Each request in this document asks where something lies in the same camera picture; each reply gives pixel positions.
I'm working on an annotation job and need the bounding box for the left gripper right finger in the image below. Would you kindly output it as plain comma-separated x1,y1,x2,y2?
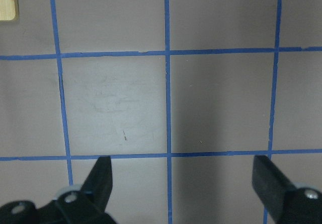
252,155,321,223

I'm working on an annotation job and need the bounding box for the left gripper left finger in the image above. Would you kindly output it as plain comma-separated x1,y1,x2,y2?
79,157,113,214

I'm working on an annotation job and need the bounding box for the wooden mug tree stand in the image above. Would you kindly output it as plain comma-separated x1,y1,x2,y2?
1,0,19,22

